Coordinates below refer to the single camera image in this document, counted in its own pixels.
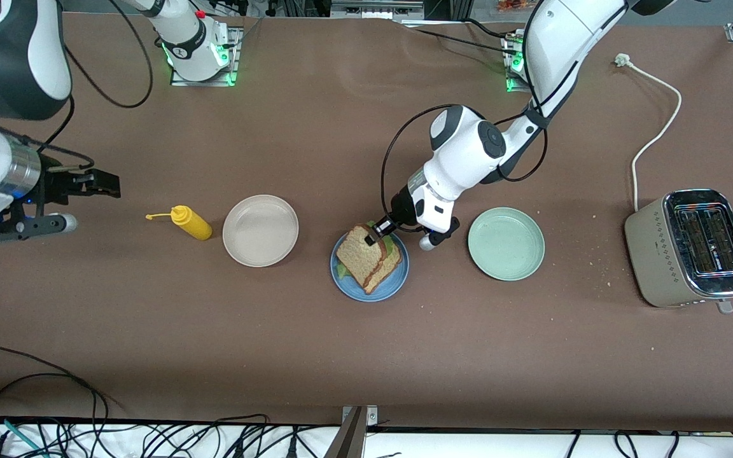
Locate brown bread slice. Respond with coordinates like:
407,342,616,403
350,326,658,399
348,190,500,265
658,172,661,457
336,224,387,288
366,245,403,295

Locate green lettuce leaf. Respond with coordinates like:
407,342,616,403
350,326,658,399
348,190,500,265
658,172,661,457
336,220,399,279

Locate yellow mustard squeeze bottle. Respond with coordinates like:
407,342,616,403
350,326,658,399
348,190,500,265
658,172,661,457
146,205,213,241

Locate blue round plate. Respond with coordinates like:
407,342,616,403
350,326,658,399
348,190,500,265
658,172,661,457
330,225,410,302

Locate mint green round plate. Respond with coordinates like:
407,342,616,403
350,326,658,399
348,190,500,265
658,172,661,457
467,207,546,282

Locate beige round plate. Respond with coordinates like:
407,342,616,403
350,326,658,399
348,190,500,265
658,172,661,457
222,195,300,268

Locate grey metal box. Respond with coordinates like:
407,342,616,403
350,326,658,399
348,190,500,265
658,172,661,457
330,0,425,18

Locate dark metal pole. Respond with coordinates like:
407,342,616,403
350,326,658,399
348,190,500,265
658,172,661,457
322,407,367,458

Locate white sheet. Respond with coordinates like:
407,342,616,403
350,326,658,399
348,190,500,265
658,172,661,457
0,420,733,458

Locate beige chrome toaster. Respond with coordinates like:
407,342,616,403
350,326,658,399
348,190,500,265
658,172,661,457
624,188,733,315

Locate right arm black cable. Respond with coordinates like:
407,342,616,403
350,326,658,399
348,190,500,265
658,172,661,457
36,0,154,153

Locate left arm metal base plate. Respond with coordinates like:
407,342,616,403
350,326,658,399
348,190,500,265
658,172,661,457
504,33,533,95

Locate small metal bracket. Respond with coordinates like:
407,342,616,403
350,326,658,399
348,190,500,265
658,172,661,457
341,405,379,434

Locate thin black looping cable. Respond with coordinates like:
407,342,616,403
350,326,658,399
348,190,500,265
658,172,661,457
0,347,113,440

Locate black base power cable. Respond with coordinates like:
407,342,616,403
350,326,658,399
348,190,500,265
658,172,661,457
405,18,520,55

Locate teal cable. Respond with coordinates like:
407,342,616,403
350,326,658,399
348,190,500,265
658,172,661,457
0,413,52,458

